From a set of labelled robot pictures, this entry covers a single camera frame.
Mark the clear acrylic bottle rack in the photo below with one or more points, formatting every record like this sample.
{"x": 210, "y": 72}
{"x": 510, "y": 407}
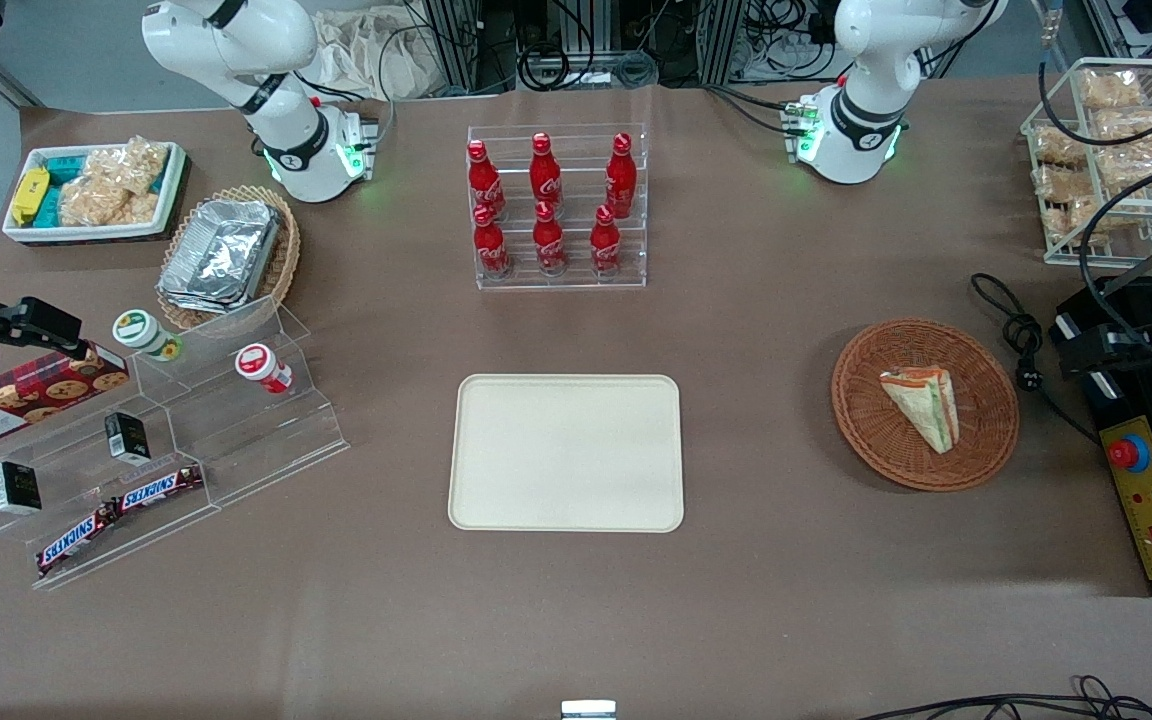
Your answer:
{"x": 576, "y": 280}

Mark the red cookie box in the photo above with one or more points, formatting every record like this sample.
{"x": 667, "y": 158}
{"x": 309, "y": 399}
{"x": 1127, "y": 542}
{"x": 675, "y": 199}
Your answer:
{"x": 31, "y": 395}

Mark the teal snack packet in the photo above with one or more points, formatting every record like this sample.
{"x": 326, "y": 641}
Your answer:
{"x": 64, "y": 166}

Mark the clear bag fried snack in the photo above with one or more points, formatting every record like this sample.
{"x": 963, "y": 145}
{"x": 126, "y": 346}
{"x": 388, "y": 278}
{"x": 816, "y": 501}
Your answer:
{"x": 1111, "y": 90}
{"x": 1058, "y": 147}
{"x": 1131, "y": 125}
{"x": 1064, "y": 190}
{"x": 1141, "y": 165}

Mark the small black box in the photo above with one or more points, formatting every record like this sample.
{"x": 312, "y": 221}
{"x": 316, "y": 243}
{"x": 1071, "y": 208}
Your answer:
{"x": 126, "y": 437}
{"x": 16, "y": 487}

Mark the cream rectangular tray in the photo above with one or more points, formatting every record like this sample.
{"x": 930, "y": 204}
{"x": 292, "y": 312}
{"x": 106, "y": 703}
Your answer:
{"x": 566, "y": 450}

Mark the brown snickers bar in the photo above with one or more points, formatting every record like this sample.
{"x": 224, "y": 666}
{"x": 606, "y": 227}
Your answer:
{"x": 158, "y": 488}
{"x": 76, "y": 540}

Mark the silver foil container stack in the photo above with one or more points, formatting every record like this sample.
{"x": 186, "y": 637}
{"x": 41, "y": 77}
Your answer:
{"x": 221, "y": 255}

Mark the green lid cup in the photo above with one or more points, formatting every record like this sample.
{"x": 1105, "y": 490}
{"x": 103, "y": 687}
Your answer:
{"x": 141, "y": 330}

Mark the white cloth bag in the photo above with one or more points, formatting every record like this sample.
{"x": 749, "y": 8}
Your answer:
{"x": 376, "y": 60}

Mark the yellow snack packet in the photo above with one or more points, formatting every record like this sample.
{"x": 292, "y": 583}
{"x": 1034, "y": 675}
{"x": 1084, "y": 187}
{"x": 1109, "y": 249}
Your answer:
{"x": 30, "y": 195}

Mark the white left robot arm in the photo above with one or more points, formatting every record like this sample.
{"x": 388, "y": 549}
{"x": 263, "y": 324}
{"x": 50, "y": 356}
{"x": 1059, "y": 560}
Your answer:
{"x": 866, "y": 110}

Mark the red lid cup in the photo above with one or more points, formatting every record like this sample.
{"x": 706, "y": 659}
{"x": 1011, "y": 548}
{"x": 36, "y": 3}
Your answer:
{"x": 258, "y": 364}

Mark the small silver metal block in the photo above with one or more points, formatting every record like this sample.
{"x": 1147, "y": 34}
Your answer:
{"x": 588, "y": 711}

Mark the round brown wicker basket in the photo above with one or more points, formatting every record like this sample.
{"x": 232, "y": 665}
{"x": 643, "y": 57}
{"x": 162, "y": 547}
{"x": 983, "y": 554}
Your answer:
{"x": 986, "y": 400}

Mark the triangle sandwich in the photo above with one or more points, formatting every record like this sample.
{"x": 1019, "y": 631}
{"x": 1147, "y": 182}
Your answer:
{"x": 926, "y": 410}

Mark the aluminium frame post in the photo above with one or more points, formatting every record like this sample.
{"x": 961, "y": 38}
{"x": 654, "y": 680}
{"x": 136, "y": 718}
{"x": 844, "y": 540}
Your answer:
{"x": 456, "y": 40}
{"x": 721, "y": 40}

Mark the clear rice cracker bag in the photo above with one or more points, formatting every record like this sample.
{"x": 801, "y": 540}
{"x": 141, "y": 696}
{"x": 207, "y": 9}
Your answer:
{"x": 111, "y": 190}

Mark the white plastic bin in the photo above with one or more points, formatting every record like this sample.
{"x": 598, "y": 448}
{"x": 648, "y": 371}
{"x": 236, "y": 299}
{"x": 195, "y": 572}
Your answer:
{"x": 86, "y": 233}

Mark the oval light wicker basket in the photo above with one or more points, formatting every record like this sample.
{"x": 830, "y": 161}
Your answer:
{"x": 287, "y": 260}

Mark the black box yellow control panel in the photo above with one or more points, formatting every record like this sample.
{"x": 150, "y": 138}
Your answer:
{"x": 1151, "y": 500}

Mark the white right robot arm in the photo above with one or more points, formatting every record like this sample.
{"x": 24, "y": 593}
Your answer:
{"x": 286, "y": 130}

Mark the clear acrylic step stand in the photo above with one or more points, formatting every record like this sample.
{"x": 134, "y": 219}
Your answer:
{"x": 266, "y": 440}
{"x": 66, "y": 450}

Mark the red cola bottle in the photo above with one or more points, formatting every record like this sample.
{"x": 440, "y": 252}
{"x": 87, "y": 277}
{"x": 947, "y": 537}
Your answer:
{"x": 605, "y": 243}
{"x": 620, "y": 180}
{"x": 545, "y": 178}
{"x": 484, "y": 185}
{"x": 548, "y": 242}
{"x": 490, "y": 245}

